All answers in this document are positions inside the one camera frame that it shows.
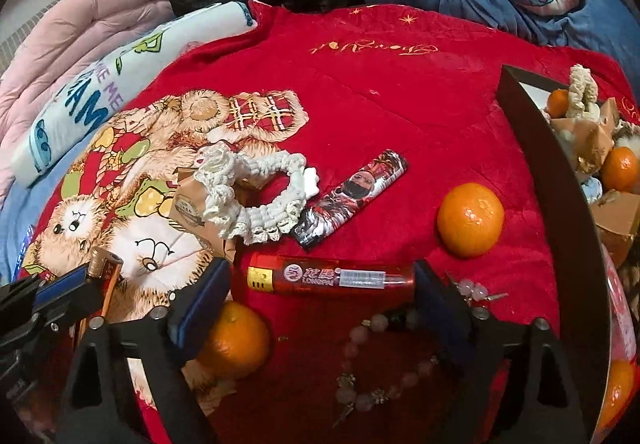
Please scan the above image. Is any red bear printed blanket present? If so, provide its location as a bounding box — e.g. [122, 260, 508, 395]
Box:
[10, 0, 640, 444]

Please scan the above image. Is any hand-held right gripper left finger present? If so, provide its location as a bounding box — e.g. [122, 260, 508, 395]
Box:
[55, 255, 233, 444]

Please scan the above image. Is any cream knitted scrunchie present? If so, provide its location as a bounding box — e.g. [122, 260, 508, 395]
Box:
[192, 144, 323, 245]
[566, 63, 602, 121]

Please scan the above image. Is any white blue lettered pillow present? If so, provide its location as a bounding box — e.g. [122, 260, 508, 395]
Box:
[10, 2, 262, 188]

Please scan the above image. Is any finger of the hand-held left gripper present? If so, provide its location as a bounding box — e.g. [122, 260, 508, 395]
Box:
[32, 283, 107, 326]
[0, 267, 96, 320]

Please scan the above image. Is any red plastic lighter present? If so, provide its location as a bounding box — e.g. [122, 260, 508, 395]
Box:
[246, 253, 417, 297]

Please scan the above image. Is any printed lighter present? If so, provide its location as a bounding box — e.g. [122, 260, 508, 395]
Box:
[290, 149, 409, 247]

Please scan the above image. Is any pink bead charm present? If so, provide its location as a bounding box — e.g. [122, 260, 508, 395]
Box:
[446, 273, 509, 311]

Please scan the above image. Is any brown paper packet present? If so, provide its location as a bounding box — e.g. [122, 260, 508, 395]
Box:
[550, 97, 622, 175]
[167, 168, 240, 266]
[589, 189, 640, 267]

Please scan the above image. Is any black rimmed storage box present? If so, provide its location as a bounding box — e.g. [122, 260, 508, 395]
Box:
[496, 64, 640, 444]

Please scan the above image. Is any pink quilt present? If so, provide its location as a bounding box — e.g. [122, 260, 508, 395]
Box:
[0, 0, 201, 205]

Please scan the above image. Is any pink bead bracelet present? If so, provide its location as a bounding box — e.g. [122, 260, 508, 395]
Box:
[334, 311, 443, 425]

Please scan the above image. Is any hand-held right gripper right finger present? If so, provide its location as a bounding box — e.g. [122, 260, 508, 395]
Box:
[412, 258, 588, 444]

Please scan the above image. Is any orange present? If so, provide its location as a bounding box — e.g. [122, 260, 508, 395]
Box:
[196, 300, 273, 380]
[436, 181, 506, 259]

